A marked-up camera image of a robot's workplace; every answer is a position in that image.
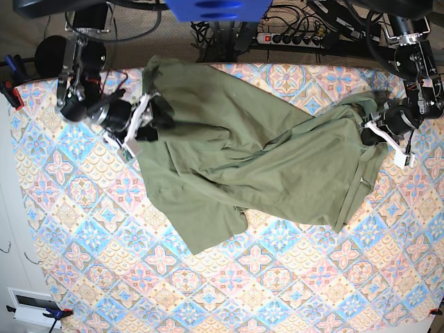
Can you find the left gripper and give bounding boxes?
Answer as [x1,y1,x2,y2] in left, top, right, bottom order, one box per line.
[359,105,422,169]

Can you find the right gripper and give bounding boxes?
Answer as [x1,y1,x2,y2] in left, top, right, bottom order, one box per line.
[99,92,160,160]

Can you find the green t-shirt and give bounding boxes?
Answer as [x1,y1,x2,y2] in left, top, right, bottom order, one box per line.
[137,57,389,254]

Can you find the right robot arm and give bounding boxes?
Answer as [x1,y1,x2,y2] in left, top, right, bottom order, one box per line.
[12,1,172,160]

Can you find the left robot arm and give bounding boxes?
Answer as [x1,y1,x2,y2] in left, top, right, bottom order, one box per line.
[361,8,443,169]

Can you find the patterned tablecloth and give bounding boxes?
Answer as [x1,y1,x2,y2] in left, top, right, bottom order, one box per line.
[8,80,443,332]

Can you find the black round stool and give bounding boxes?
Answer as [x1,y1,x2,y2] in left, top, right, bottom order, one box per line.
[34,35,70,78]

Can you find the blue clamp upper left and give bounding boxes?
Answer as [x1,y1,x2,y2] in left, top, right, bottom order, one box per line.
[1,54,26,110]

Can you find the blue clamp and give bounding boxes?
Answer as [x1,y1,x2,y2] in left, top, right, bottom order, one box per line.
[6,305,74,330]
[1,54,26,110]

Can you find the white power strip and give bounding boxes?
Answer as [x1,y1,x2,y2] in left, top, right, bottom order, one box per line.
[256,33,322,48]

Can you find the orange clamp lower right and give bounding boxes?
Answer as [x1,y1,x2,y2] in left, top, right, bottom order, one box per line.
[429,308,443,316]

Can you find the blue clamp lower left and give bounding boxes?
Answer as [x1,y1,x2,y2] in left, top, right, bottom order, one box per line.
[6,305,74,330]

